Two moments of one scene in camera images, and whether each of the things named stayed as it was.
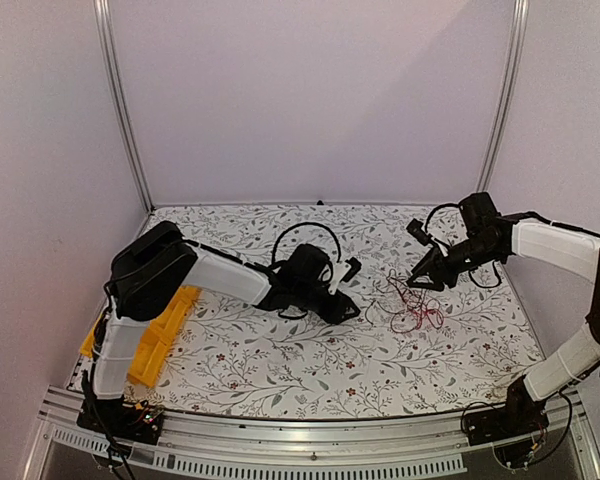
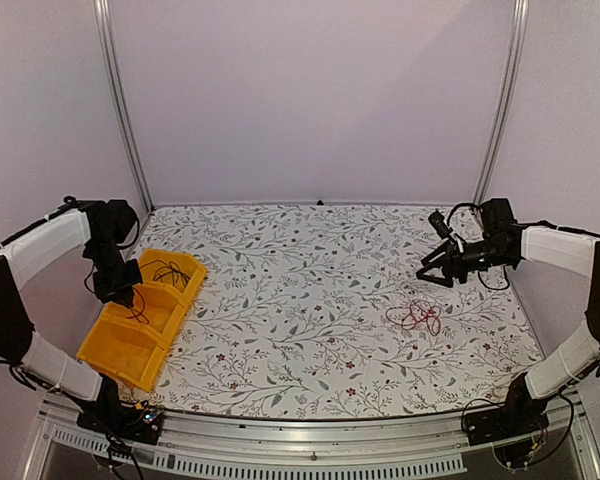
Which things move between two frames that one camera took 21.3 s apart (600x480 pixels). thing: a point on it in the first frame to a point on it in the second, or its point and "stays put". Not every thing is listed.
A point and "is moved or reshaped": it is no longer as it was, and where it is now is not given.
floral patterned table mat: (462, 349) stays put
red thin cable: (410, 319) is moved or reshaped
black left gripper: (343, 304) to (122, 294)
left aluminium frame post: (103, 16) stays put
